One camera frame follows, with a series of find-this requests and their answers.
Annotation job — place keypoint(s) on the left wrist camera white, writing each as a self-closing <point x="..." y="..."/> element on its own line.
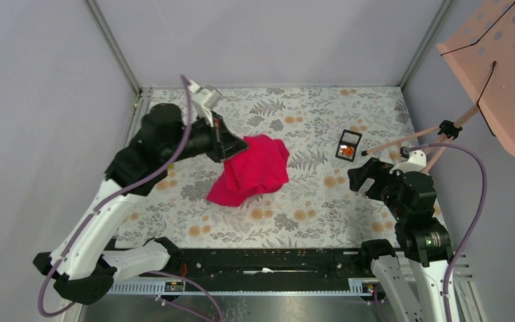
<point x="204" y="100"/>

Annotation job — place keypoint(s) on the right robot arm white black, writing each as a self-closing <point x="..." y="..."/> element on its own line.
<point x="426" y="244"/>

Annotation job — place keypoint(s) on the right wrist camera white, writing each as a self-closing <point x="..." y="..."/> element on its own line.
<point x="415" y="161"/>

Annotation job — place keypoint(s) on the orange glitter brooch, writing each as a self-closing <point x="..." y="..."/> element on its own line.
<point x="348" y="151"/>

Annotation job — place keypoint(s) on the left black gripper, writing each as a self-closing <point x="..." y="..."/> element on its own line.
<point x="222" y="142"/>

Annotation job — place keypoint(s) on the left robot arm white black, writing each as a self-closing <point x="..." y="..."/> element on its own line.
<point x="81" y="269"/>

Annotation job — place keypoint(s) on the red t-shirt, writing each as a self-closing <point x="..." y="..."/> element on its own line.
<point x="261" y="169"/>

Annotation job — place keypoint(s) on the black brooch box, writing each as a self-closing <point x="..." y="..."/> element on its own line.
<point x="348" y="138"/>

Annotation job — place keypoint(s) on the silver slotted cable duct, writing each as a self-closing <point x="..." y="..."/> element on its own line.
<point x="348" y="287"/>

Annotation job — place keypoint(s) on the pink perforated music stand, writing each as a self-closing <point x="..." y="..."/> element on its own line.
<point x="481" y="54"/>

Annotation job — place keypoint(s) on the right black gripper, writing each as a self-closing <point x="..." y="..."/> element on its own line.
<point x="379" y="170"/>

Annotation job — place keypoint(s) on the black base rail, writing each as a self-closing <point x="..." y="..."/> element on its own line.
<point x="263" y="268"/>

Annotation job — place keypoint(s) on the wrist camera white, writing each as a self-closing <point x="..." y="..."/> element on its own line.
<point x="415" y="161"/>
<point x="204" y="100"/>

